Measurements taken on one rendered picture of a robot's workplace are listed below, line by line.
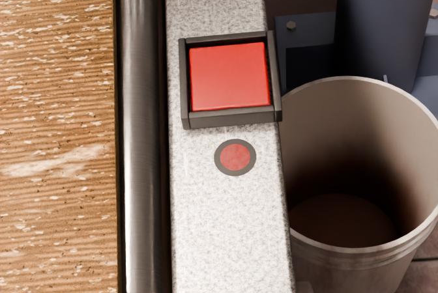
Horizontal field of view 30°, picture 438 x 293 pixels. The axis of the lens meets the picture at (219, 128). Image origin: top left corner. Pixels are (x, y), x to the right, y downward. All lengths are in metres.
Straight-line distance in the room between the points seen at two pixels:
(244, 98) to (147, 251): 0.14
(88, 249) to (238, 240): 0.10
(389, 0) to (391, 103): 0.18
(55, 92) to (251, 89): 0.15
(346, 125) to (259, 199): 0.83
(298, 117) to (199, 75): 0.73
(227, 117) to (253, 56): 0.06
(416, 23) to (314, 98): 0.26
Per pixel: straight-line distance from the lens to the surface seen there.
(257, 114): 0.61
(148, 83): 0.65
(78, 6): 0.68
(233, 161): 0.61
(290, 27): 1.81
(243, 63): 0.64
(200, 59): 0.64
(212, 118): 0.61
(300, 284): 0.66
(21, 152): 0.62
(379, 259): 1.21
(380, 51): 1.52
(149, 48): 0.67
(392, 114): 1.35
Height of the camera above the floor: 1.45
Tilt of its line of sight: 59 degrees down
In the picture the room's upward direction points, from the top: 9 degrees counter-clockwise
